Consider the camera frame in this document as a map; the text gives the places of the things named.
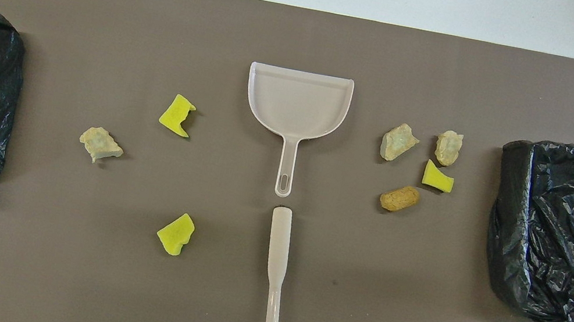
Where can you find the brown table mat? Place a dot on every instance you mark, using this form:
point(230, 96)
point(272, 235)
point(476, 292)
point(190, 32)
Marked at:
point(308, 41)

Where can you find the yellow sponge wedge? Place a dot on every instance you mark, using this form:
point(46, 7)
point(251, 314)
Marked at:
point(436, 178)

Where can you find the beige brush with black bristles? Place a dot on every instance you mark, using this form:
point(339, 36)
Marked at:
point(278, 242)

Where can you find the pale beige sponge chunk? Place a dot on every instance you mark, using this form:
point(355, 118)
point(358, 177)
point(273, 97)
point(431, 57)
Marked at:
point(397, 143)
point(448, 148)
point(100, 143)

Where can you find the yellow sponge block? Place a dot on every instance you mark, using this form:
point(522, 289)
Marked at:
point(175, 234)

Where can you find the brown sponge piece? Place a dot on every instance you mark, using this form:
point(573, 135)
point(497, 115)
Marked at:
point(399, 198)

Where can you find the notched yellow sponge piece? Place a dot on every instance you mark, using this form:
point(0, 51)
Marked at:
point(175, 115)

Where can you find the beige plastic dustpan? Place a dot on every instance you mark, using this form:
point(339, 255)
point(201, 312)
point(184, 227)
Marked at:
point(297, 101)

